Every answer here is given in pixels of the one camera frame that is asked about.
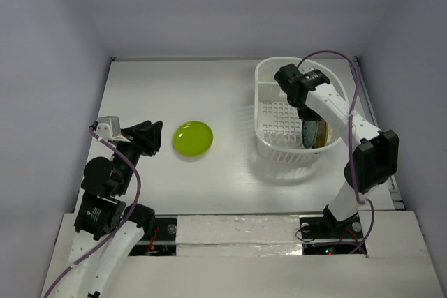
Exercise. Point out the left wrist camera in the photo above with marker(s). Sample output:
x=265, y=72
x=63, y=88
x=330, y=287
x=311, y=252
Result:
x=107, y=128

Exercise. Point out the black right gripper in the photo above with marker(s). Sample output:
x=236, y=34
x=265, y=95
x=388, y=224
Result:
x=308, y=115

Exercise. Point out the white plastic dish rack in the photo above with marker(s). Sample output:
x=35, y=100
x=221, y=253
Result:
x=276, y=124

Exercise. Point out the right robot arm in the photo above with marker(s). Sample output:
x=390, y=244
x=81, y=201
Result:
x=373, y=153

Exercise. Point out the yellow brown patterned plate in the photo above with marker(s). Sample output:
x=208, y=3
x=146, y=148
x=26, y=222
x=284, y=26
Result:
x=321, y=134

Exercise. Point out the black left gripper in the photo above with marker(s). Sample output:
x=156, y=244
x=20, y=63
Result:
x=155, y=136

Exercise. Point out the lime green plate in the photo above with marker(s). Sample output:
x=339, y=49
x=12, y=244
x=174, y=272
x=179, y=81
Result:
x=193, y=138

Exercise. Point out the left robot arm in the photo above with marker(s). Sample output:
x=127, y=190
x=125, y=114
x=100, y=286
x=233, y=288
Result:
x=109, y=221

